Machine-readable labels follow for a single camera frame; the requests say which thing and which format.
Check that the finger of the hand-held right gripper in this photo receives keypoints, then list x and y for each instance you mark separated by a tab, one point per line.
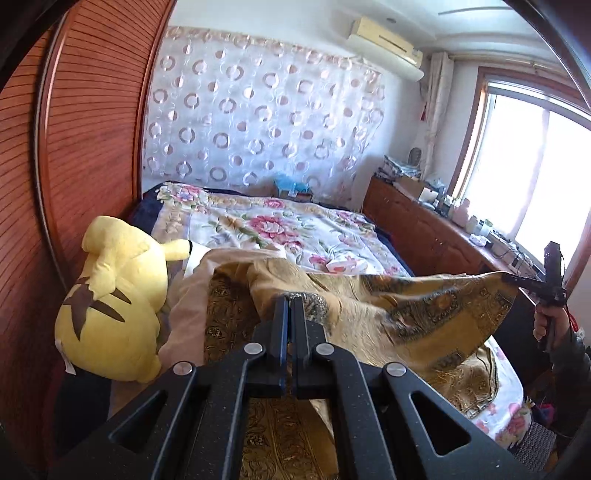
519	280

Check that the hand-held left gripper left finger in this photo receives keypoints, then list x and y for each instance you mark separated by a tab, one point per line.
277	350

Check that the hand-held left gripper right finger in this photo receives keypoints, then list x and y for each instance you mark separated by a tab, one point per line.
302	350

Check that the gold patterned garment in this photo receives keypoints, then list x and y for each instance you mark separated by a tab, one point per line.
392	314

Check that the person's right forearm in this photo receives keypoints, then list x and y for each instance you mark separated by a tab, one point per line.
572	364

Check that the person's right hand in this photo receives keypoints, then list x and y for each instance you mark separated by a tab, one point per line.
540	325

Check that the white power strip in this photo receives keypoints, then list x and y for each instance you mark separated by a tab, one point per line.
515	259

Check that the white plastic bag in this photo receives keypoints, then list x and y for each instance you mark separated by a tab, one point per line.
478	240

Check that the white bottle green cap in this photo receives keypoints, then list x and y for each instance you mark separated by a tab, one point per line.
485	227

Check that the window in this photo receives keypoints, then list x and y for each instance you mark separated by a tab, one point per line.
531	175

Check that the wooden cabinet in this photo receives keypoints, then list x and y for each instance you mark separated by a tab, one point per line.
415	226

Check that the floral blanket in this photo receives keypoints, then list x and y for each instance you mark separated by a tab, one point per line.
277	230

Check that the cardboard box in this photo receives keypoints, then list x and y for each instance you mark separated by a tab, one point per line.
411	185

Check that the dark oval ornament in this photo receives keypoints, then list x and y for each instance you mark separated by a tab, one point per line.
417	155

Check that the grey woven stool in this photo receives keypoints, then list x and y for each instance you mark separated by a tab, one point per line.
535	443

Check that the blue box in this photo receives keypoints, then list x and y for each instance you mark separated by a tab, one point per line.
291	187

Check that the stack of folded cloths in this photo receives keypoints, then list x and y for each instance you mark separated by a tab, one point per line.
399	166

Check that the yellow plush toy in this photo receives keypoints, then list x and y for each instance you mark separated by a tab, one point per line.
115	286

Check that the red hanging tassel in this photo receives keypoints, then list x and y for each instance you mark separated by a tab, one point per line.
424	112

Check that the white tied window curtain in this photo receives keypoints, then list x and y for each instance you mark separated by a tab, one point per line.
436	101

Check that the sheer circle pattern curtain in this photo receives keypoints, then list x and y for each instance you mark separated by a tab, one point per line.
258	115

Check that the cream air conditioner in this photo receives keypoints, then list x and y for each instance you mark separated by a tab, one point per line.
383	37

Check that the wooden slatted wardrobe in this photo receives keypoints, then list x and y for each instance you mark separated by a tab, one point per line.
92	115

